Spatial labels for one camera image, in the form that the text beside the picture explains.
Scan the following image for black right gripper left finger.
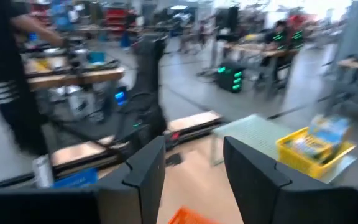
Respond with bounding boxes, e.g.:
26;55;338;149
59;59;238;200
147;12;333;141
0;136;167;224

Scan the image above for orange plastic basket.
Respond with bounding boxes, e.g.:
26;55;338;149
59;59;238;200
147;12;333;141
167;205;222;224

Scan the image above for green perforated metal shelf riser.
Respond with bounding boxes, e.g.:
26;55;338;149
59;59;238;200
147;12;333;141
211;113;357;185

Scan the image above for computer tower green lights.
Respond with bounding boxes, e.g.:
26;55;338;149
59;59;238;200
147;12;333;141
215;63;246;94

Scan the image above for wooden desk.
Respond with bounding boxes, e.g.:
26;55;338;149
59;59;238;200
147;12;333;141
336;57;358;74

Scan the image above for blue plastic basket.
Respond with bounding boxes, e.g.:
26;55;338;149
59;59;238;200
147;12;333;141
52;167;99;189

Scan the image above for yellow plastic basket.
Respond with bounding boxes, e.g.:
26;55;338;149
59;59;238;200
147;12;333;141
275;125;357;180

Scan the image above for cluttered wooden workbench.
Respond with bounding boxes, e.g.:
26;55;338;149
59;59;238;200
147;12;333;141
23;46;126;125

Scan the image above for red shelf rack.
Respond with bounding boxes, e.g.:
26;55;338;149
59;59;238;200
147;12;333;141
103;5;129;28

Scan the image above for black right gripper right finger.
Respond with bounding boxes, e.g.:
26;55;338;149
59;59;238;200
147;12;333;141
223;136;358;224

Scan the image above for computer tower blue lights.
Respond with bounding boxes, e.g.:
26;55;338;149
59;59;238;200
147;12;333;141
114;88;129;106

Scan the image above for person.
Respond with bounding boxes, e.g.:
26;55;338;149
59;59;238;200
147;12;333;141
0;0;67;157
259;19;293;68

